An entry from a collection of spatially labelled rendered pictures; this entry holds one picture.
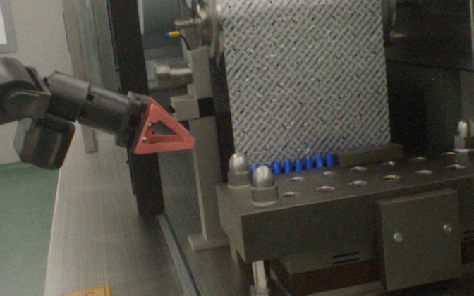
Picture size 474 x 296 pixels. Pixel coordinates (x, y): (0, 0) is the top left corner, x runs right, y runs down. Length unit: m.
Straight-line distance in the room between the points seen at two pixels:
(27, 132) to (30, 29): 5.60
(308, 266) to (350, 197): 0.10
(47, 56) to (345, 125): 5.61
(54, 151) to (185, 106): 0.21
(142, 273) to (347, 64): 0.42
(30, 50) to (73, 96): 5.62
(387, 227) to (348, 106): 0.25
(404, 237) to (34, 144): 0.49
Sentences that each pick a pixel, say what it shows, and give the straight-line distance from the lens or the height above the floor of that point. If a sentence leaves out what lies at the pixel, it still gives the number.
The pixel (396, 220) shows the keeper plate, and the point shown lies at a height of 1.00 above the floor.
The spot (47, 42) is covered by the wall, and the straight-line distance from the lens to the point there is 6.57.
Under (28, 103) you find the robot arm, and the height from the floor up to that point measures 1.18.
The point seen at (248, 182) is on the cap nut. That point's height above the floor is 1.04.
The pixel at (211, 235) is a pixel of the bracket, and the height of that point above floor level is 0.92.
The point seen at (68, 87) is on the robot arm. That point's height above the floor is 1.19.
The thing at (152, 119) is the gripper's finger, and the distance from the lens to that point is 0.95.
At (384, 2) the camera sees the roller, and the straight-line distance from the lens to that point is 1.09.
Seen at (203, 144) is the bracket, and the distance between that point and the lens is 1.11.
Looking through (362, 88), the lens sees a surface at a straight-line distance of 1.08.
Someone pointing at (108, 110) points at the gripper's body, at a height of 1.15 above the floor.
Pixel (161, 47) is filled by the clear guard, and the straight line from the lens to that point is 2.05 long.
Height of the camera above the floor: 1.28
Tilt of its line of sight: 11 degrees down
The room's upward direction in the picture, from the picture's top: 6 degrees counter-clockwise
